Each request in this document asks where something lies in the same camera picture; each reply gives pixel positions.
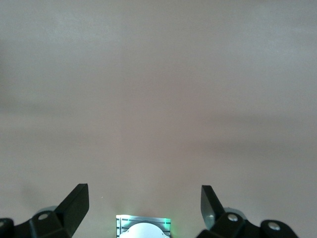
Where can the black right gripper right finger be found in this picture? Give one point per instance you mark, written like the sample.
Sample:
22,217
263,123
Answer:
230,228

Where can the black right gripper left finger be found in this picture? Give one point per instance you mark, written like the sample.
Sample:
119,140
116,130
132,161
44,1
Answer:
64,220

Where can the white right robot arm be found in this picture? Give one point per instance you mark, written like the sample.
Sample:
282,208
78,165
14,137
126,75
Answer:
143,231

